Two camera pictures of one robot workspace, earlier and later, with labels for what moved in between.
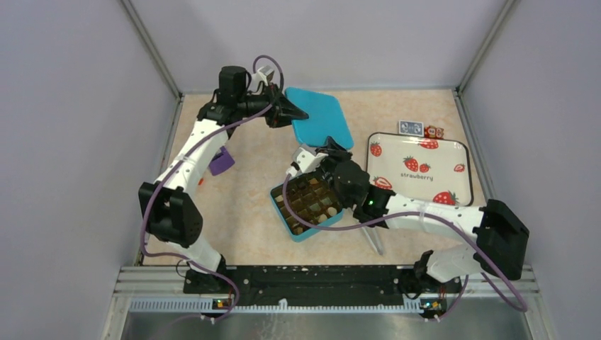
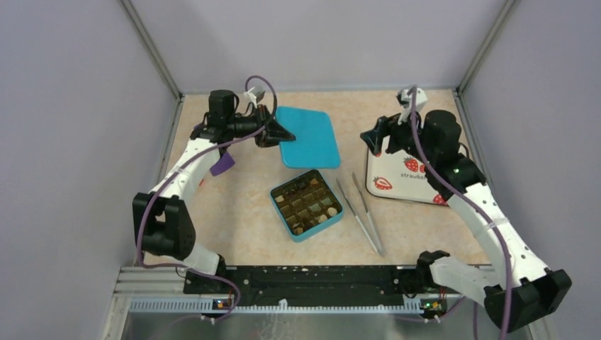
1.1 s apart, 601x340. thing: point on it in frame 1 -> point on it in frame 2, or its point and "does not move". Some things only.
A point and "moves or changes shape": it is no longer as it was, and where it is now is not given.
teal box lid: x=325 y=118 moves or changes shape
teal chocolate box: x=312 y=197 does not move
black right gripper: x=335 y=152 -> x=384 y=126
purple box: x=222 y=162 does not move
